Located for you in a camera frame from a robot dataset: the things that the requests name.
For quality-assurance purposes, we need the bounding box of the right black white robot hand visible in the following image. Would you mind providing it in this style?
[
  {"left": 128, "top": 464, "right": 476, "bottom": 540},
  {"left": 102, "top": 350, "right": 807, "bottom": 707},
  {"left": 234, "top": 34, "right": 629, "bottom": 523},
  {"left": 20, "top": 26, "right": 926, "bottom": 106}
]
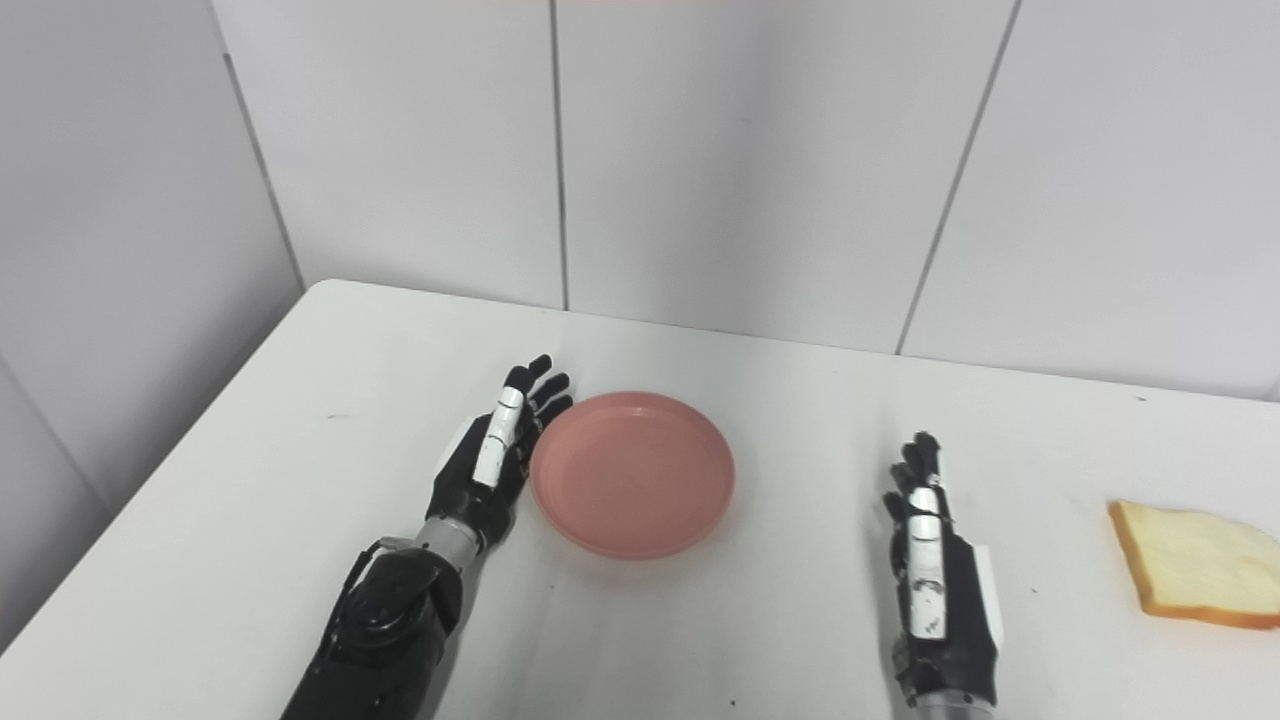
[{"left": 882, "top": 432, "right": 1005, "bottom": 709}]

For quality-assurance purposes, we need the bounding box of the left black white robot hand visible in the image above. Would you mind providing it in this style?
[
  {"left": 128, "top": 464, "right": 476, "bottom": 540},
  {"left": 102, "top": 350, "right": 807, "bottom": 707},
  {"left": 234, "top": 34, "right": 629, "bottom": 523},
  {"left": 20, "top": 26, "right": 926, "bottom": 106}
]
[{"left": 426, "top": 354, "right": 575, "bottom": 553}]

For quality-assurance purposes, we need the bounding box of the pink round plate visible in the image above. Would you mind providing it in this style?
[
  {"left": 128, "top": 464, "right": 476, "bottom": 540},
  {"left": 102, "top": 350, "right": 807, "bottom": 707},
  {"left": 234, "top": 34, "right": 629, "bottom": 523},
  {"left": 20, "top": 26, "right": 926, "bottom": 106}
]
[{"left": 530, "top": 391, "right": 737, "bottom": 561}]

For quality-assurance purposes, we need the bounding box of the slice of white bread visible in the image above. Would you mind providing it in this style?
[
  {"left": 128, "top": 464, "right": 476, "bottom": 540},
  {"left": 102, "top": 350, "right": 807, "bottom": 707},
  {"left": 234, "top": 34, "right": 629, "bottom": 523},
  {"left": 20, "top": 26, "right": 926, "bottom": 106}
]
[{"left": 1108, "top": 500, "right": 1280, "bottom": 631}]

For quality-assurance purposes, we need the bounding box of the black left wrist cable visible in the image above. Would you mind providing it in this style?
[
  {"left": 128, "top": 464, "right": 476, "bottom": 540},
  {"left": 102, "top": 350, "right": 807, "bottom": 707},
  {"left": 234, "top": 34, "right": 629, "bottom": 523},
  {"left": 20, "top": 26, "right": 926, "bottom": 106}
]
[{"left": 322, "top": 537, "right": 413, "bottom": 651}]

